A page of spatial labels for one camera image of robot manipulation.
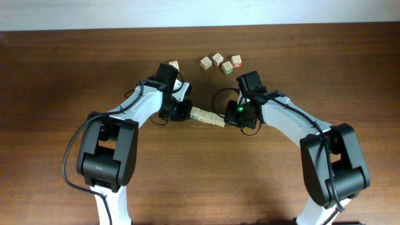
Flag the green sided number block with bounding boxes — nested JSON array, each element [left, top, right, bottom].
[[190, 106, 201, 120]]

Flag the ice cream block blue side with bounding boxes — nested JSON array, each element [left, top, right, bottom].
[[198, 109, 208, 123]]

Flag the leaf block red side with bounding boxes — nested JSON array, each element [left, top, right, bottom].
[[216, 116, 225, 127]]

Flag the plain wooden block blue side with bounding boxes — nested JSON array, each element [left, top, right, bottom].
[[206, 112, 218, 125]]

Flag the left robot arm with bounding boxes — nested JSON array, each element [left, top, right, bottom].
[[71, 78, 192, 224]]

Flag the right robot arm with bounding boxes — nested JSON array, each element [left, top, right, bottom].
[[224, 91, 371, 224]]

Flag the apple block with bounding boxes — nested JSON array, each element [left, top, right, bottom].
[[168, 61, 179, 71]]

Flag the green sided block rear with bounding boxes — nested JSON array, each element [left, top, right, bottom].
[[221, 61, 234, 75]]

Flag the red sided block far right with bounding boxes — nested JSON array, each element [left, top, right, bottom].
[[231, 55, 243, 68]]

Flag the red sided block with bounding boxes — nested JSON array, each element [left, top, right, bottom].
[[212, 52, 224, 67], [231, 55, 243, 68]]

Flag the number six block red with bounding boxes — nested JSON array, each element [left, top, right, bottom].
[[200, 56, 213, 71]]

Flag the red sided block rear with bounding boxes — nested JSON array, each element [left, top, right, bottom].
[[212, 52, 224, 67]]

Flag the right camera cable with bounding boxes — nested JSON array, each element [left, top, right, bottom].
[[211, 87, 263, 136]]

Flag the camera cable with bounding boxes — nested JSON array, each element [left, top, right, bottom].
[[61, 80, 146, 225], [211, 87, 263, 136]]

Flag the left camera cable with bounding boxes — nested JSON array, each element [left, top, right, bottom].
[[61, 80, 146, 225]]

